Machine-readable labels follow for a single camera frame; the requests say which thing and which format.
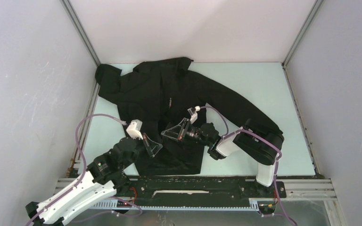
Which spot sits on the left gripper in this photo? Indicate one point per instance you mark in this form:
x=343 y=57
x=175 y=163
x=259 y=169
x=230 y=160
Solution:
x=152 y=148

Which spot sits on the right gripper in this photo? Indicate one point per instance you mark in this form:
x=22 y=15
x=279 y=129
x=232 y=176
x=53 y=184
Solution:
x=169 y=132

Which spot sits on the black jacket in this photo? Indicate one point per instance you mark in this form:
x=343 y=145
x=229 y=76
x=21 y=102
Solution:
x=159 y=94

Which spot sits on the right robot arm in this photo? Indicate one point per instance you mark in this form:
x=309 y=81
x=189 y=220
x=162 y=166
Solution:
x=263 y=144

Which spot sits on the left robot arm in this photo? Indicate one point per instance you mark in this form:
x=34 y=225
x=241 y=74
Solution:
x=104 y=177

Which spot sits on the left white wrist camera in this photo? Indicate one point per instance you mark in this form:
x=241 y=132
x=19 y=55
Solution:
x=133 y=129

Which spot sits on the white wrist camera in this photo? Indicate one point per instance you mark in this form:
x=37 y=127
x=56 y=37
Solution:
x=193 y=111
x=133 y=129

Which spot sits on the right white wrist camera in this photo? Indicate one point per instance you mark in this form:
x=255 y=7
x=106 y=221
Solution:
x=193 y=111

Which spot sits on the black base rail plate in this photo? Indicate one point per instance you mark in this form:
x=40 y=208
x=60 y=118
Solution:
x=199 y=191

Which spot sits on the grey slotted cable duct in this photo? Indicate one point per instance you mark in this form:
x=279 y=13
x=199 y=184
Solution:
x=113 y=204

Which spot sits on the left aluminium frame post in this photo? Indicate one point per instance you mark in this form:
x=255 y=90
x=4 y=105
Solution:
x=80 y=30

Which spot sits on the aluminium frame post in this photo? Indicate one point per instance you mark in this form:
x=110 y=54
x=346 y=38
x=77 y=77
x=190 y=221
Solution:
x=305 y=27
x=80 y=30

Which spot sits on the right aluminium frame post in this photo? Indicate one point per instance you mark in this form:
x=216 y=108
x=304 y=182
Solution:
x=305 y=27

